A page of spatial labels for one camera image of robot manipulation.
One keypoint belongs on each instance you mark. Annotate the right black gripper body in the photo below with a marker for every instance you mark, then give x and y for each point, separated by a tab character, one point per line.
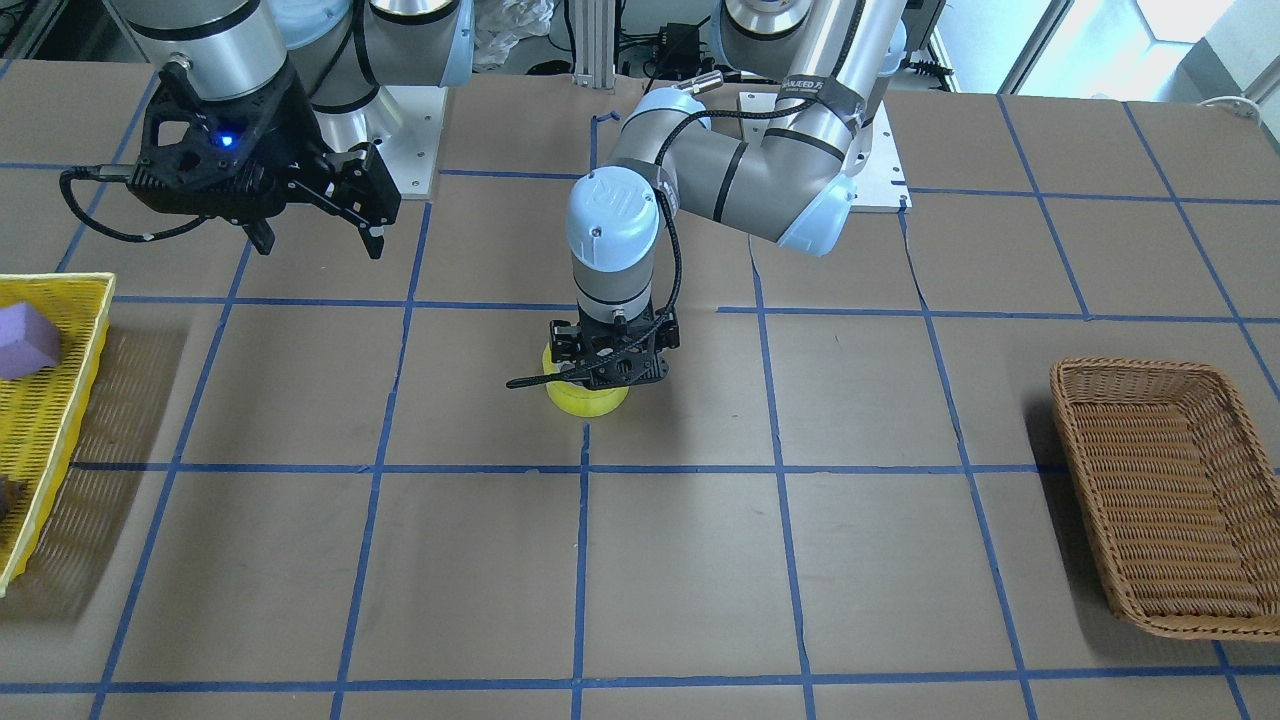
283	137

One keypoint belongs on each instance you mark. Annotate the aluminium frame post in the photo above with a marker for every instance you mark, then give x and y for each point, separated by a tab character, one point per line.
594	27

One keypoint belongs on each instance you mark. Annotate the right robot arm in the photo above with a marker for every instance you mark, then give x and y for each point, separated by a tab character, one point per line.
345	51

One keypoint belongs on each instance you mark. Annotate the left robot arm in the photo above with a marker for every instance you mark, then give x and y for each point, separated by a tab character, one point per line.
790	187

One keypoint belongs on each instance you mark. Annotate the brown wicker basket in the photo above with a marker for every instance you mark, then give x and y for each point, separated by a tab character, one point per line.
1178	495

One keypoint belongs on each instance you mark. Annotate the brown toy animal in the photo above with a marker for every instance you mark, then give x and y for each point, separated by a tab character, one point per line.
12	495

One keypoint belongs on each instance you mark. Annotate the yellow tape roll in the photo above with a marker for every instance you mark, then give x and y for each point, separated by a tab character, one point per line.
576	400

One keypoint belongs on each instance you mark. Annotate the yellow plastic basket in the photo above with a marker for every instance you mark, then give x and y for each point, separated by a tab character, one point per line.
42	414

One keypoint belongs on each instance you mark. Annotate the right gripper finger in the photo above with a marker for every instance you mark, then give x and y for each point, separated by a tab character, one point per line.
260	235
355	186

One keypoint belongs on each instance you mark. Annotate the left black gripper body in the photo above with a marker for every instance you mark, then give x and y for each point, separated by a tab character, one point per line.
561	343

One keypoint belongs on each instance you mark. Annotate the purple foam block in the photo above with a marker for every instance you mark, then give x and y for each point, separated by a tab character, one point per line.
30	343

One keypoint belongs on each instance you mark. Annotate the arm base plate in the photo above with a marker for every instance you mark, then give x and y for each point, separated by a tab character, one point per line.
411	136
874	164

